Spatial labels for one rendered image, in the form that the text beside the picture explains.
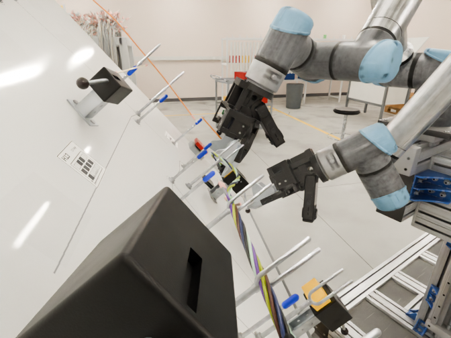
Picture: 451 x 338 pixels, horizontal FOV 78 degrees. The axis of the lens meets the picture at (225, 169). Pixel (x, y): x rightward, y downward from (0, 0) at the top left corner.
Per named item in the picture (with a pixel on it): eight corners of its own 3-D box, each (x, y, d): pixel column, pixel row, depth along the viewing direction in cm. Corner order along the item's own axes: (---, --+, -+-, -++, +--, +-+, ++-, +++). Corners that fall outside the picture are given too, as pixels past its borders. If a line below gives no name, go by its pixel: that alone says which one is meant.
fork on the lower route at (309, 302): (264, 342, 37) (352, 279, 35) (262, 349, 35) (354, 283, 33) (254, 328, 37) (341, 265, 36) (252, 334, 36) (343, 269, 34)
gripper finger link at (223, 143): (199, 156, 69) (217, 125, 64) (221, 163, 71) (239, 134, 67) (201, 163, 66) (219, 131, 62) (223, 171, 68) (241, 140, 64)
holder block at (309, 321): (323, 365, 51) (368, 334, 49) (287, 335, 46) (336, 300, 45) (311, 341, 55) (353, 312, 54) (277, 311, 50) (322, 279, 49)
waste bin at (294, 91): (305, 108, 744) (308, 84, 720) (290, 109, 727) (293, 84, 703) (294, 105, 783) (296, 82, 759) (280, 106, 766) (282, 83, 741)
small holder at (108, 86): (36, 94, 32) (80, 51, 31) (80, 102, 41) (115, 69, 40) (64, 125, 33) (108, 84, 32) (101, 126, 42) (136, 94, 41)
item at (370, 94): (378, 125, 577) (397, 36, 513) (343, 113, 683) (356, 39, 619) (408, 123, 592) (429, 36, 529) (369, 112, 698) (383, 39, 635)
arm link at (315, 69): (342, 88, 63) (320, 71, 55) (300, 84, 70) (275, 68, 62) (354, 53, 62) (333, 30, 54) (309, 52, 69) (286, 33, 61)
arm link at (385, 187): (403, 184, 69) (383, 146, 68) (418, 205, 60) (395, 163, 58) (370, 196, 73) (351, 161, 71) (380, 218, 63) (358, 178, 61)
